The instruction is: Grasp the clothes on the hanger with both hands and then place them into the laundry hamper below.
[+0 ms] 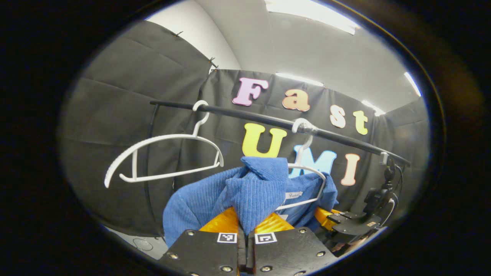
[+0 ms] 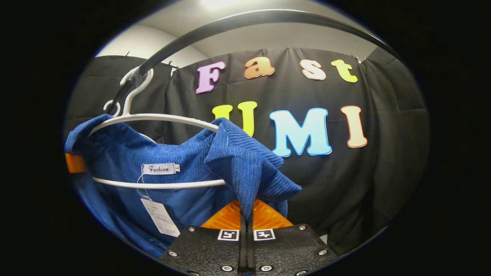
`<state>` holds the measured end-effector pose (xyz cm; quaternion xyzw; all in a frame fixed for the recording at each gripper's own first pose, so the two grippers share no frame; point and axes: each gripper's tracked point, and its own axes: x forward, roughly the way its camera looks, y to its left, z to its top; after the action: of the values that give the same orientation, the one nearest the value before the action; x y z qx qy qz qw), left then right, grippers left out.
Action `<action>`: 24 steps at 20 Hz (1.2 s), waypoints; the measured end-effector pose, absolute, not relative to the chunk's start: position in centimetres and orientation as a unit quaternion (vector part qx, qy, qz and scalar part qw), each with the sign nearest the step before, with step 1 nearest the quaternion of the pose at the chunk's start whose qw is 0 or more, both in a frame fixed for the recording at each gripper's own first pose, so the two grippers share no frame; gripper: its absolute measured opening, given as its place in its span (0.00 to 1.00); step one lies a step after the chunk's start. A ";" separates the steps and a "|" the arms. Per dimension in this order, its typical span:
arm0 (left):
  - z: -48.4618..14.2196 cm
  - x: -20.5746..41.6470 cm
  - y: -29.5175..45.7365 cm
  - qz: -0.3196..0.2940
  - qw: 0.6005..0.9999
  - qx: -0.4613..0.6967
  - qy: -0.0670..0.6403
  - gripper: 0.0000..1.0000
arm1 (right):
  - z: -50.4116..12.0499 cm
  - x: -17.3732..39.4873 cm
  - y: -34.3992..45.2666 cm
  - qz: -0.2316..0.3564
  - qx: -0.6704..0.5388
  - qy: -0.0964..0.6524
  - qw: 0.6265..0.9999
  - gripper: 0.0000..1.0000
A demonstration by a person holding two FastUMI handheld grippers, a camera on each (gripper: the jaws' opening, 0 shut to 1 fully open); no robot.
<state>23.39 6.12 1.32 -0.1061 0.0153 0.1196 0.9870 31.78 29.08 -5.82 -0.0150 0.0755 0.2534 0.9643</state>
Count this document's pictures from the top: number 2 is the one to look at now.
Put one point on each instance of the black metal clothes rack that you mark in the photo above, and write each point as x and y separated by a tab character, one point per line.
268	15

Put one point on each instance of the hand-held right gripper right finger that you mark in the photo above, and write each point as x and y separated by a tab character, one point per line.
284	249

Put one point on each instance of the white paper garment tag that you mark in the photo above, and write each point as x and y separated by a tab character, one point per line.
161	218

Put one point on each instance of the white plastic hanger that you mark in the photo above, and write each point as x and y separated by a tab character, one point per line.
161	117
116	109

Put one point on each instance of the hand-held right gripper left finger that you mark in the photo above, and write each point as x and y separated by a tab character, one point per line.
207	249

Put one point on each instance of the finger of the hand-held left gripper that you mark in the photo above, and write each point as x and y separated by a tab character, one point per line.
74	163

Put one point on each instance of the black backdrop cloth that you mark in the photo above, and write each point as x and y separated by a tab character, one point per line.
364	184

